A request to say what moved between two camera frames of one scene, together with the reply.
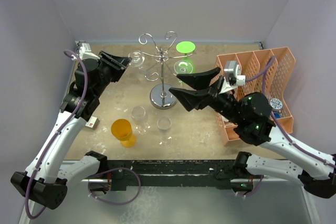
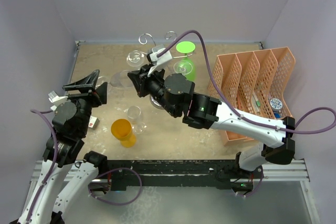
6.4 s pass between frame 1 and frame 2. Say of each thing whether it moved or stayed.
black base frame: stayed
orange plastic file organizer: stayed
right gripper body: moved
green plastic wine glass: stayed
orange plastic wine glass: stayed
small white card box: stayed
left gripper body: moved
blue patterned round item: stayed
